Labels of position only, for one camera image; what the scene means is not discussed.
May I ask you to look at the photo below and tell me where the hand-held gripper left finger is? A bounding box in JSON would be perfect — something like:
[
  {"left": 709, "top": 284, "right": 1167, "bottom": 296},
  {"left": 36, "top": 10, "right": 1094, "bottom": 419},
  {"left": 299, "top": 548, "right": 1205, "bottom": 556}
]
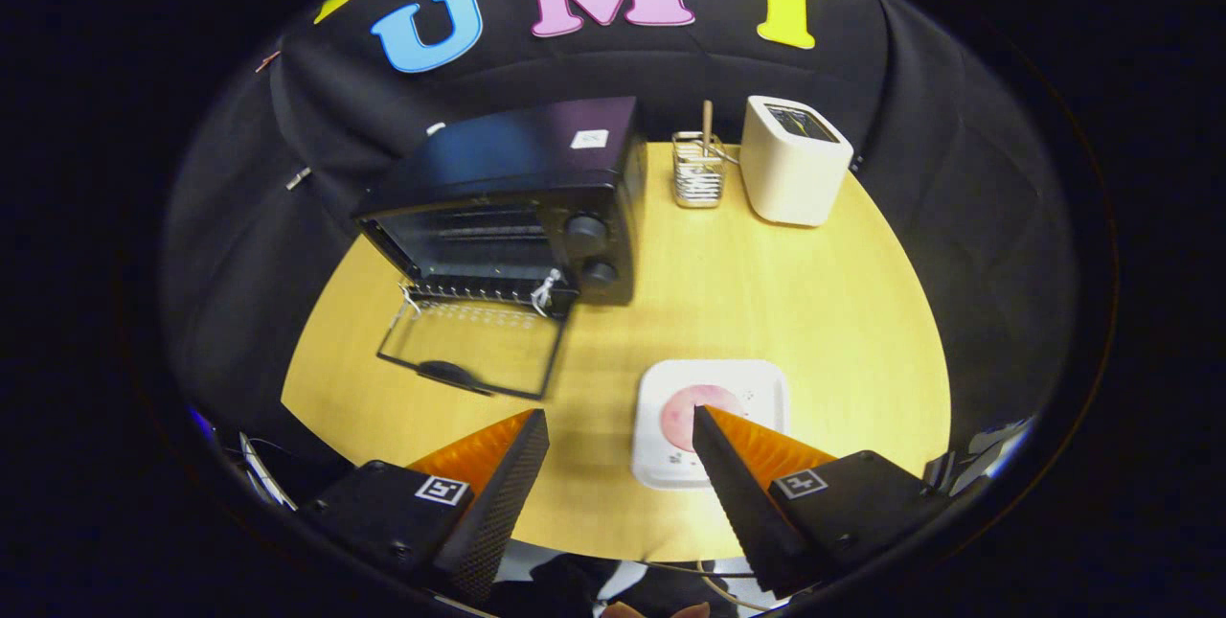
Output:
[{"left": 297, "top": 409, "right": 551, "bottom": 606}]

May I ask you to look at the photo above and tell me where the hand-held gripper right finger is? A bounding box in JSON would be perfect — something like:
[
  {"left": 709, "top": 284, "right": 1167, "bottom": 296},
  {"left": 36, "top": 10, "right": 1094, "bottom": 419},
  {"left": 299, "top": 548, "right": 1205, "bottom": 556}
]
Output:
[{"left": 692, "top": 405, "right": 954, "bottom": 600}]

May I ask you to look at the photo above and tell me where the round pink ham slice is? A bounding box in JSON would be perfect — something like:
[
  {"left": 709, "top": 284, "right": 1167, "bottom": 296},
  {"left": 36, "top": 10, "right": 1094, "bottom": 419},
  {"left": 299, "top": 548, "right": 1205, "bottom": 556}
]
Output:
[{"left": 661, "top": 385, "right": 743, "bottom": 453}]

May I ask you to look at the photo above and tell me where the white square plate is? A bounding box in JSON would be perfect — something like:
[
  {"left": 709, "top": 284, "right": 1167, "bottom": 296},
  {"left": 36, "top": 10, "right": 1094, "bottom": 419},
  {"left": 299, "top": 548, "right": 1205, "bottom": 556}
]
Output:
[{"left": 631, "top": 359, "right": 791, "bottom": 491}]

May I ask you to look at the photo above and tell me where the black toaster oven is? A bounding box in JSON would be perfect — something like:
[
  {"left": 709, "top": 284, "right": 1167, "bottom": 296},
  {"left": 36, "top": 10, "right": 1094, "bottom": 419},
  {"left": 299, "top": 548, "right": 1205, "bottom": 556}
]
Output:
[{"left": 352, "top": 97, "right": 647, "bottom": 401}]

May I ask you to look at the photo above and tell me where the metal oven rack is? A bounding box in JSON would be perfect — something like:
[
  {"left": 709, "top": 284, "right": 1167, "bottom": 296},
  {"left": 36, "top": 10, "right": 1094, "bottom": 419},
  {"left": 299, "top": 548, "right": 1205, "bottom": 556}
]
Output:
[{"left": 407, "top": 271, "right": 576, "bottom": 314}]

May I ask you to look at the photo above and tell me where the white toaster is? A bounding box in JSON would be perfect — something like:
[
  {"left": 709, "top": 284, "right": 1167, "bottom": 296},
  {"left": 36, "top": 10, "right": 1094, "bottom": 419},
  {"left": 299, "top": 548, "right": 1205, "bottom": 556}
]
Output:
[{"left": 740, "top": 96, "right": 854, "bottom": 227}]

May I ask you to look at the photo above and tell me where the clear utensil holder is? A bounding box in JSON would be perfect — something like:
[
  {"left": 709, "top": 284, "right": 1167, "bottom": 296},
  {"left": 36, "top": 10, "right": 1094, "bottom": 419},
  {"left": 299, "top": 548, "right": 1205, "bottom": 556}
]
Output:
[{"left": 671, "top": 131, "right": 727, "bottom": 209}]

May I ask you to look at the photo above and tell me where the black backdrop cloth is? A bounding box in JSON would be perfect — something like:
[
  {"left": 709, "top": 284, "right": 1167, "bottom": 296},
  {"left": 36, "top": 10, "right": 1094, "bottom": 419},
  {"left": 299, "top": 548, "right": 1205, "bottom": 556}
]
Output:
[{"left": 163, "top": 0, "right": 1074, "bottom": 466}]

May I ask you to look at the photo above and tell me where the white cable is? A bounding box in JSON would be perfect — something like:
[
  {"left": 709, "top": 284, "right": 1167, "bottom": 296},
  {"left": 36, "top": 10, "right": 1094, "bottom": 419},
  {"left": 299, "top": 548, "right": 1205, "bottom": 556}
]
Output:
[{"left": 642, "top": 559, "right": 769, "bottom": 612}]

